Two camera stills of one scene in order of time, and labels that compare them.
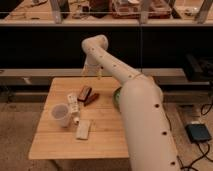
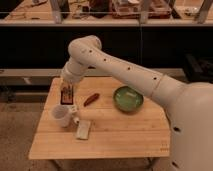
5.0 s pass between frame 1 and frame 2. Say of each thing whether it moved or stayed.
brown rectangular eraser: moved
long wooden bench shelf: stayed
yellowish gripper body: moved
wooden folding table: stayed
